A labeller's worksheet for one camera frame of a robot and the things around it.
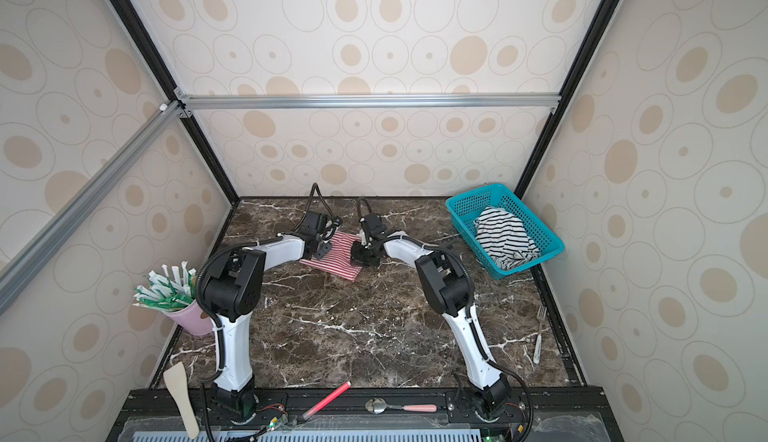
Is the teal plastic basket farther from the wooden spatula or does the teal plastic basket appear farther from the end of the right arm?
the wooden spatula

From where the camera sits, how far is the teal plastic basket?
0.95 m

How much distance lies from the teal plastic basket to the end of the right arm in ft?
1.00

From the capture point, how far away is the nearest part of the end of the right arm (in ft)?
2.64
